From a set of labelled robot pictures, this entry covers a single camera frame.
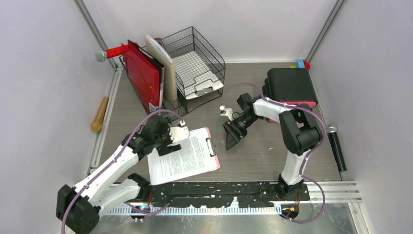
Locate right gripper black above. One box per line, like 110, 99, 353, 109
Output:
222, 114, 260, 151

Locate pink clipboard with paper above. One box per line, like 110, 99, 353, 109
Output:
147, 127, 220, 185

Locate beige folder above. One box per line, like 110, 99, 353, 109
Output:
145, 34, 178, 108

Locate red notebook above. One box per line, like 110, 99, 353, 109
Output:
123, 40, 162, 114

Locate black pink drawer cabinet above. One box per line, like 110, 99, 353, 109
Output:
262, 68, 318, 110

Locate black clip file folder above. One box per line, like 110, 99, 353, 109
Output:
137, 46, 164, 113

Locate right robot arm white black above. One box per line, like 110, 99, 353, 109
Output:
220, 93, 324, 200

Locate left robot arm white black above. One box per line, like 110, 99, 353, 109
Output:
56, 113, 190, 234

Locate white grid clipboard in tray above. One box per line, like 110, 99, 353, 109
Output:
172, 51, 224, 100

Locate wooden stick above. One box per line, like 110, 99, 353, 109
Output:
91, 97, 109, 132

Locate colourful toy blocks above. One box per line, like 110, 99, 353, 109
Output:
289, 60, 311, 69

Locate black microphone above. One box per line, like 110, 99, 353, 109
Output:
327, 125, 347, 172

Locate red glitter microphone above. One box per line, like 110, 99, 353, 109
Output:
94, 44, 131, 62

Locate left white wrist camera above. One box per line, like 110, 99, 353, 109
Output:
169, 126, 190, 143

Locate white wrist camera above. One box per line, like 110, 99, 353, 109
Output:
169, 126, 190, 143
219, 105, 234, 121

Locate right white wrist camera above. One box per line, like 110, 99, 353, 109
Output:
219, 105, 234, 121

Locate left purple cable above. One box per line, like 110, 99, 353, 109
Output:
61, 110, 186, 234

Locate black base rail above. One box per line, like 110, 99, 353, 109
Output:
131, 181, 310, 208

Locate black wire mesh organizer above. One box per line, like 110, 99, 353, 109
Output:
107, 26, 225, 116

